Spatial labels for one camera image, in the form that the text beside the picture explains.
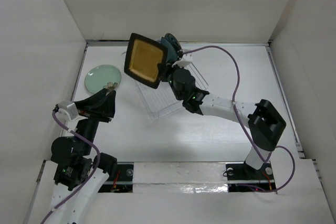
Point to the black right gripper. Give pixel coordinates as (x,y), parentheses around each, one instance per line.
(164,69)

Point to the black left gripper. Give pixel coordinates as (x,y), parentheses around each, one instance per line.
(97,106)

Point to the teal square plate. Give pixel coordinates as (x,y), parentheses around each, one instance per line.
(172,55)

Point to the teal scalloped round plate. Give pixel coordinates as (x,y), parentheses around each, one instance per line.
(176,45)

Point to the yellow square black-rimmed plate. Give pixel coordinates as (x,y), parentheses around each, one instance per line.
(142,58)

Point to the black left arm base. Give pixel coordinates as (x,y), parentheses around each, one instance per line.
(121,182)

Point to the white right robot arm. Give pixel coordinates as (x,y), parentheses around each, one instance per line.
(261,121)

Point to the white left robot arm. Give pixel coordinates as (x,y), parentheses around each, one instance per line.
(81,168)

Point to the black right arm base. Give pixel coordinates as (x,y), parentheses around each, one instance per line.
(242,178)

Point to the light green glass plate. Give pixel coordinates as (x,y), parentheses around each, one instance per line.
(102,76)

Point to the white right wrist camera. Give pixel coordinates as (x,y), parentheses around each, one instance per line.
(184,61)

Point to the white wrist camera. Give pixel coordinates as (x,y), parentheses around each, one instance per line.
(184,61)
(67,110)

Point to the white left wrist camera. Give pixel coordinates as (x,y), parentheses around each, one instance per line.
(67,110)

